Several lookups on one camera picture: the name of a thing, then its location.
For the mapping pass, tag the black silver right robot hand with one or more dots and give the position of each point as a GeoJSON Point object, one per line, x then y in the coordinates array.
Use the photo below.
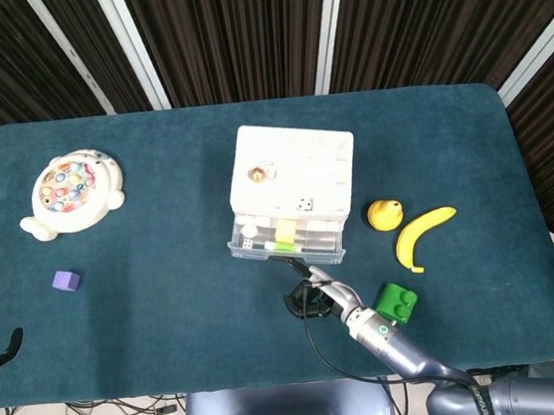
{"type": "Point", "coordinates": [340, 298]}

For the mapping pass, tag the clear plastic drawer with dividers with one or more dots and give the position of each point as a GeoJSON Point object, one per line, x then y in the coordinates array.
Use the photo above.
{"type": "Point", "coordinates": [321, 242]}

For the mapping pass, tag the blue grey right robot arm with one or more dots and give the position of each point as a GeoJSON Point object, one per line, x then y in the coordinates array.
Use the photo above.
{"type": "Point", "coordinates": [408, 353]}

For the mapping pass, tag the white plastic drawer cabinet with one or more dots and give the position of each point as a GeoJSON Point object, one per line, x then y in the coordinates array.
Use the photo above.
{"type": "Point", "coordinates": [297, 165]}

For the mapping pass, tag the green building brick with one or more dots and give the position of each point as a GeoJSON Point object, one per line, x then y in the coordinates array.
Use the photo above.
{"type": "Point", "coordinates": [400, 301]}

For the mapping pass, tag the green white glue stick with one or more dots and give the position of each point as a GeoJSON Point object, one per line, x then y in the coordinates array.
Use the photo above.
{"type": "Point", "coordinates": [281, 246]}

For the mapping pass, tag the yellow toy pear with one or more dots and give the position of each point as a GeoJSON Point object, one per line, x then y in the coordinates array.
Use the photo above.
{"type": "Point", "coordinates": [384, 216]}

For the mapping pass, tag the yellow toy banana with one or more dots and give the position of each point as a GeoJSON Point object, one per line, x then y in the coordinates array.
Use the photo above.
{"type": "Point", "coordinates": [410, 237]}

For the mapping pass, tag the white die with black dots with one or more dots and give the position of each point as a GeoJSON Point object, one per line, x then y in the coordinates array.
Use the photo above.
{"type": "Point", "coordinates": [306, 204]}
{"type": "Point", "coordinates": [247, 244]}

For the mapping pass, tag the white round disc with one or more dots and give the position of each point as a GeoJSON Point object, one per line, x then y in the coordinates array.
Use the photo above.
{"type": "Point", "coordinates": [250, 231]}

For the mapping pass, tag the purple cube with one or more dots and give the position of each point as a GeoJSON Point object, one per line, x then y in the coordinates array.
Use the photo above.
{"type": "Point", "coordinates": [65, 281]}

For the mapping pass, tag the small brass bell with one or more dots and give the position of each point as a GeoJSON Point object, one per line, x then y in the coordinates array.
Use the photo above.
{"type": "Point", "coordinates": [257, 173]}

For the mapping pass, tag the teal velvet tablecloth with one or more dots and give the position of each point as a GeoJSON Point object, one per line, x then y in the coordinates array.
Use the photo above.
{"type": "Point", "coordinates": [170, 320]}

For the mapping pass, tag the white fishing game toy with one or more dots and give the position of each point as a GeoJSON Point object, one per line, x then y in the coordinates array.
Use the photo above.
{"type": "Point", "coordinates": [70, 196]}

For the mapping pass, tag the black power adapter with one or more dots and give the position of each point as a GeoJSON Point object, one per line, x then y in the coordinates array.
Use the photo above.
{"type": "Point", "coordinates": [164, 410]}

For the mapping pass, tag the dark brown pleated curtain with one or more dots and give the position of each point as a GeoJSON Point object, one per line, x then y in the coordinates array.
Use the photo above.
{"type": "Point", "coordinates": [236, 22]}

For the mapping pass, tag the white metal frame post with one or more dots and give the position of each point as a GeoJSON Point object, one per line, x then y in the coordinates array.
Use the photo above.
{"type": "Point", "coordinates": [133, 47]}
{"type": "Point", "coordinates": [330, 26]}
{"type": "Point", "coordinates": [535, 55]}
{"type": "Point", "coordinates": [72, 54]}

